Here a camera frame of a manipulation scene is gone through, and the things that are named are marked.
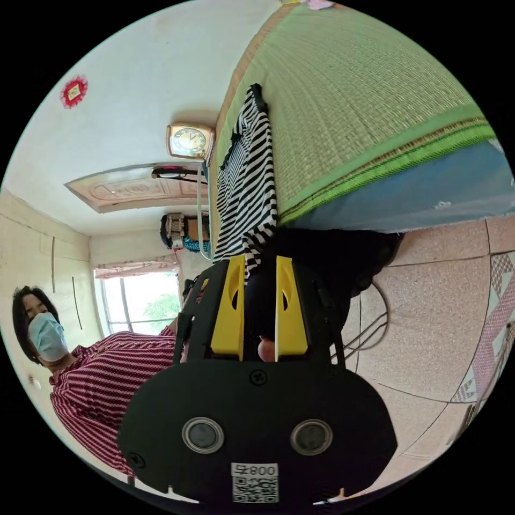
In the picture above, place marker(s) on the pink curtain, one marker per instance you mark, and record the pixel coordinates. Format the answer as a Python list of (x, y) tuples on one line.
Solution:
[(134, 268)]

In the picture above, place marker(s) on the window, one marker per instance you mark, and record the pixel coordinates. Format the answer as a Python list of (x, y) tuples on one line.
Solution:
[(141, 301)]

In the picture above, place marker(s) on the carved wooden door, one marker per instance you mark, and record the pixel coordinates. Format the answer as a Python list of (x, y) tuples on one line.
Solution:
[(132, 189)]

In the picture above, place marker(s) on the black white striped vest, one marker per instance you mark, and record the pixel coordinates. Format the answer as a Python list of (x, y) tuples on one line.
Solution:
[(251, 181)]

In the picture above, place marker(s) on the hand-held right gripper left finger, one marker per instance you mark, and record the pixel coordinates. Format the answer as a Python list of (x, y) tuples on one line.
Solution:
[(227, 318)]

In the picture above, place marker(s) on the square gold wall clock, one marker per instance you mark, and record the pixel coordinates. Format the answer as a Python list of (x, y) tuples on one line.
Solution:
[(188, 141)]

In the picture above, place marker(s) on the bed with green woven mat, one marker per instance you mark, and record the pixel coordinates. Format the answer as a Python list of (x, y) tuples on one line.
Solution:
[(362, 100)]

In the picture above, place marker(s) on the person's body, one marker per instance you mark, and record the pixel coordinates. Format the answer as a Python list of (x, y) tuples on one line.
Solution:
[(100, 374)]

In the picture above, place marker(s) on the red wall ornament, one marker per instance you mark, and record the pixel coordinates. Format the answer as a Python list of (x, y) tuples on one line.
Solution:
[(74, 91)]

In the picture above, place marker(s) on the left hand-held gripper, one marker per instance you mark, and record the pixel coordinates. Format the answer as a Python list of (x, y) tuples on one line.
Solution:
[(194, 289)]

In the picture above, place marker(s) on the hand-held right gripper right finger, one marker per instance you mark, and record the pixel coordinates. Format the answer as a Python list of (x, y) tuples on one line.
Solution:
[(291, 322)]

